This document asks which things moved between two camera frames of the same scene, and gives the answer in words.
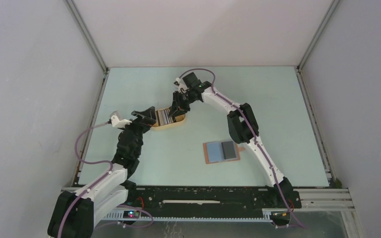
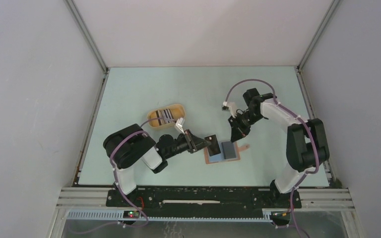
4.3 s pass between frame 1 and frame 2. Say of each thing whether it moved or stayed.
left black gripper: moved
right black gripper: moved
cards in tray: stayed
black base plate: stayed
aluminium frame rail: stayed
